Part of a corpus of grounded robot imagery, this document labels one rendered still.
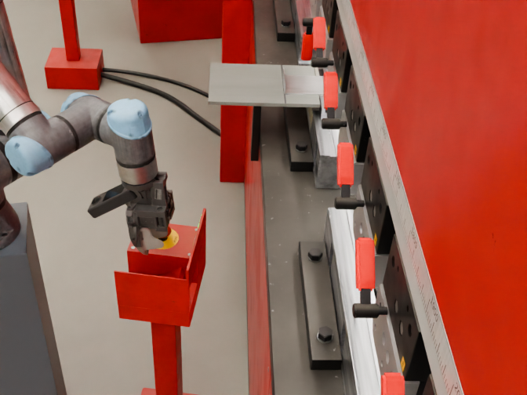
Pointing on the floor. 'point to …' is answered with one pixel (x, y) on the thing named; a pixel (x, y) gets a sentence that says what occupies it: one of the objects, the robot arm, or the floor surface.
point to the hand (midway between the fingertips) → (143, 248)
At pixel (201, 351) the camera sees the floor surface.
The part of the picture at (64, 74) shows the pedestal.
